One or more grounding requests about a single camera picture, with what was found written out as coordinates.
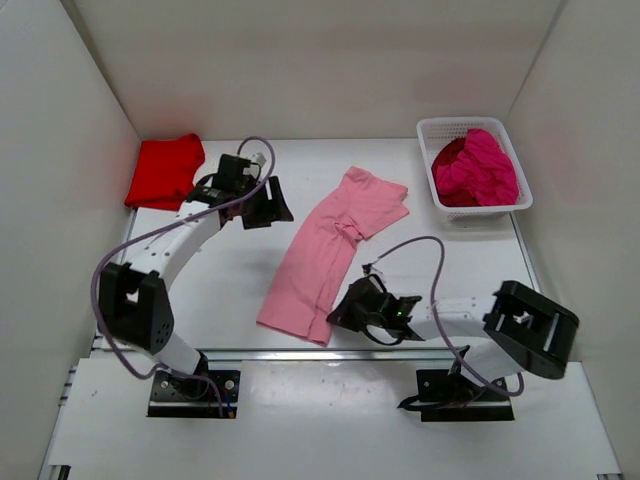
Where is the white plastic basket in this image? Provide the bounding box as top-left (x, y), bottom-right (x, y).
top-left (416, 116), bottom-right (533, 220)

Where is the magenta t shirt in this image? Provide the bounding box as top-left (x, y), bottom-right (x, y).
top-left (434, 128), bottom-right (518, 207)

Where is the light pink polo shirt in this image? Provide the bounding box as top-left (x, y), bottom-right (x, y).
top-left (256, 167), bottom-right (409, 346)

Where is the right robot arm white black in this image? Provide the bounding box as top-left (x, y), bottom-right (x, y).
top-left (327, 274), bottom-right (580, 401)

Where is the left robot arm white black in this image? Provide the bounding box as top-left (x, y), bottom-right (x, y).
top-left (92, 153), bottom-right (294, 401)

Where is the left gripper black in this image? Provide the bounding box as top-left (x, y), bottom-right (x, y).
top-left (240, 174), bottom-right (295, 229)

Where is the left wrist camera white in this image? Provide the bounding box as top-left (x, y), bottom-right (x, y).
top-left (249, 152), bottom-right (267, 177)

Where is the folded red t shirt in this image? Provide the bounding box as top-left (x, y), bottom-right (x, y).
top-left (124, 133), bottom-right (206, 211)

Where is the purple cable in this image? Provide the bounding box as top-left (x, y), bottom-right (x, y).
top-left (89, 135), bottom-right (279, 419)
top-left (362, 235), bottom-right (526, 401)

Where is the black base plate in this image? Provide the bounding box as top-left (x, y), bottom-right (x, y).
top-left (397, 369), bottom-right (515, 423)
top-left (147, 369), bottom-right (241, 419)

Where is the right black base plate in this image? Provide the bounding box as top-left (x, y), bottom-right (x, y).
top-left (397, 369), bottom-right (515, 423)

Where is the dark red t shirt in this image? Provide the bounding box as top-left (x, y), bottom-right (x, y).
top-left (431, 138), bottom-right (466, 176)

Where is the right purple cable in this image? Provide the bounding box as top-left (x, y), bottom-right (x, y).
top-left (362, 235), bottom-right (526, 401)

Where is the aluminium rail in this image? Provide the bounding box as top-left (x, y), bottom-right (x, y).
top-left (89, 344), bottom-right (559, 363)

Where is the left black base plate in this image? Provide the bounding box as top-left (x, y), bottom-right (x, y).
top-left (147, 369), bottom-right (241, 419)

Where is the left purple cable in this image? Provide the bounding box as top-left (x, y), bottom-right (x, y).
top-left (89, 135), bottom-right (279, 419)

